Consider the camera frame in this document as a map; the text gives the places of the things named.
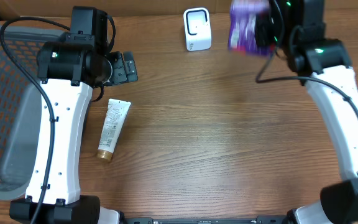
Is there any red purple snack packet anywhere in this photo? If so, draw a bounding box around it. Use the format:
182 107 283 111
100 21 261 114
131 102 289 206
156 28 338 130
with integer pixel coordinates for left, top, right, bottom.
227 0 273 56

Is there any white gold-capped tube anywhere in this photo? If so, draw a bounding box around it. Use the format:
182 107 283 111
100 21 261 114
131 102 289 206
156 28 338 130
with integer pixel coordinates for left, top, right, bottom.
97 99 131 161

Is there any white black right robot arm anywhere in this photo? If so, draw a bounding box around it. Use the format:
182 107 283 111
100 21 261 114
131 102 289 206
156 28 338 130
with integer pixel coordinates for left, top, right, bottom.
255 1 358 223

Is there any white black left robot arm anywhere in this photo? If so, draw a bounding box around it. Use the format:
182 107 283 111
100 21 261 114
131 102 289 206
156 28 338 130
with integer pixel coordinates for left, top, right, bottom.
9 6 138 223

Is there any white barcode scanner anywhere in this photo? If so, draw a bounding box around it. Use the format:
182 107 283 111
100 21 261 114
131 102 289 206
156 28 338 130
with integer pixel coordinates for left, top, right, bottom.
183 7 212 52

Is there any grey plastic basket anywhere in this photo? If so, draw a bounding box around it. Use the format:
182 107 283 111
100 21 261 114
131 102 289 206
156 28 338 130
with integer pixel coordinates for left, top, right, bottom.
0 24 90 200

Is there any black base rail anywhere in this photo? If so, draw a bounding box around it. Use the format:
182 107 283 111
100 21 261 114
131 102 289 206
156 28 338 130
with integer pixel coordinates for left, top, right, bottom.
116 211 345 224

